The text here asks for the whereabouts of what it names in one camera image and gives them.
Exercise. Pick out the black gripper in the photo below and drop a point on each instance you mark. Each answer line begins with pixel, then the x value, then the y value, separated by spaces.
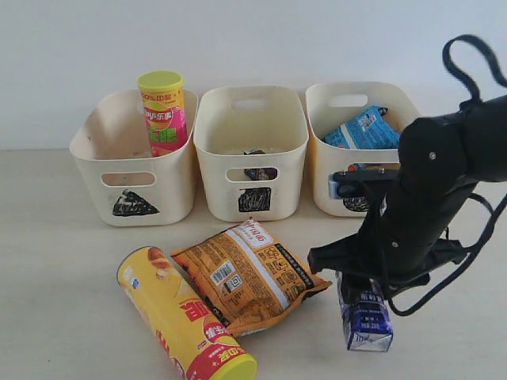
pixel 399 242

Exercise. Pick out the white blue milk carton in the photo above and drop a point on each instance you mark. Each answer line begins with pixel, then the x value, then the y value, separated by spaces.
pixel 366 326

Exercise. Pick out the orange noodle packet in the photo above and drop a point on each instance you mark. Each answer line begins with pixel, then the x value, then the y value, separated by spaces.
pixel 249 279

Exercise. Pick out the purple juice carton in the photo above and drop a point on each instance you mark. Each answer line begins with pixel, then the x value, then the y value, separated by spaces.
pixel 259 174

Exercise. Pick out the blue noodle packet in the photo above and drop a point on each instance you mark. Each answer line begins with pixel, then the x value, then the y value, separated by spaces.
pixel 368 130

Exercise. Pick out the yellow chips can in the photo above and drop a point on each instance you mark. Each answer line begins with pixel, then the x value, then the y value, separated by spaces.
pixel 197 343

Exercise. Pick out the pink chips can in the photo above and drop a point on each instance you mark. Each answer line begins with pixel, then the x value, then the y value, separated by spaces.
pixel 163 97

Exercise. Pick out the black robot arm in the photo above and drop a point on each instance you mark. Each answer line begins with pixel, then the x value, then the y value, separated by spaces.
pixel 442 160

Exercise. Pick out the cream bin square mark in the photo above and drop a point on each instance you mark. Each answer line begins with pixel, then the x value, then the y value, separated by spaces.
pixel 233 119

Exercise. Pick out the cream bin circle mark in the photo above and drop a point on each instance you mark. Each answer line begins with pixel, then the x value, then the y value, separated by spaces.
pixel 331 104

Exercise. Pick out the cream bin triangle mark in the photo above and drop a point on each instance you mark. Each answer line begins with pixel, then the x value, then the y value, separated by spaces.
pixel 127 185

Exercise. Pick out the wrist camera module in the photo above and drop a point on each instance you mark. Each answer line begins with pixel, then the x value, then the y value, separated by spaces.
pixel 367 183

